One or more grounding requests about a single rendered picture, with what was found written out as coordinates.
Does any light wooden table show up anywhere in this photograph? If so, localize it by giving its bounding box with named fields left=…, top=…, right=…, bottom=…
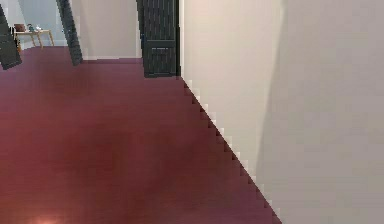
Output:
left=14, top=29, right=55, bottom=50

